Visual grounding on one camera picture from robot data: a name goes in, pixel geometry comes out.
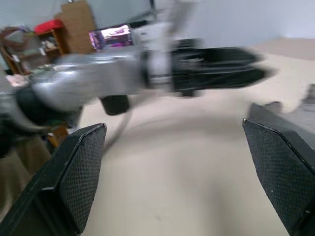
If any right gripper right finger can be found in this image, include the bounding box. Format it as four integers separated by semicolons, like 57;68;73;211
242;102;315;236

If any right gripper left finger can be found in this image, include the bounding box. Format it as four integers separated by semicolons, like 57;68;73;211
0;122;108;236

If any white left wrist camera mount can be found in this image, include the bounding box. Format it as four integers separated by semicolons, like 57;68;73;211
139;23;175;93

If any tall brown cardboard sheet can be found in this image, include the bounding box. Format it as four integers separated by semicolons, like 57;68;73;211
54;0;97;54

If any wooden shelf unit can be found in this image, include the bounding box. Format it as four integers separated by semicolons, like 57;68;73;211
0;26;68;76

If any red cloth bundle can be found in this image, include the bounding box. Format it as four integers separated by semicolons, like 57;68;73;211
33;19;64;34

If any purple printed box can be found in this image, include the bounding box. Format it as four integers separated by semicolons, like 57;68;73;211
88;23;135;52

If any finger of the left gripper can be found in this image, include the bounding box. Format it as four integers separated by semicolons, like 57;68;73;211
202;67;276;90
202;46;266;72

